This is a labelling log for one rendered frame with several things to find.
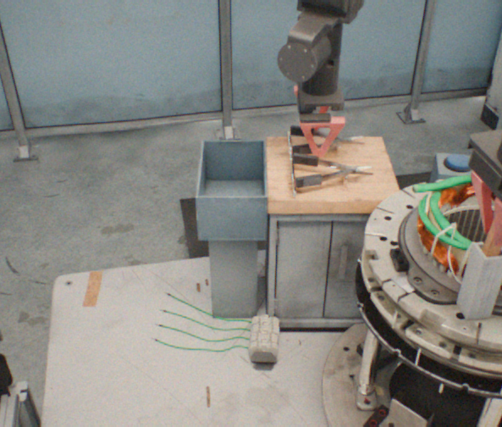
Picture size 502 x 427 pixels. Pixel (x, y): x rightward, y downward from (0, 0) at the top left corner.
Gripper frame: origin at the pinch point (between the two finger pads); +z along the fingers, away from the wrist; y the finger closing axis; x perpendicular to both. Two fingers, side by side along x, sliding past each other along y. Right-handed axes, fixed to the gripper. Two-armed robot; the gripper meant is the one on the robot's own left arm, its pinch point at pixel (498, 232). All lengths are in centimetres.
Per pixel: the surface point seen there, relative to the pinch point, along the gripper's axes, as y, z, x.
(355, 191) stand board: -27.8, 17.2, 0.3
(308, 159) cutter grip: -34.7, 15.3, -4.8
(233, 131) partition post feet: -219, 142, 43
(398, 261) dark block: -8.2, 11.3, -4.4
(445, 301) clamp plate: -1.0, 11.1, -2.3
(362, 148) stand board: -38.6, 18.2, 6.8
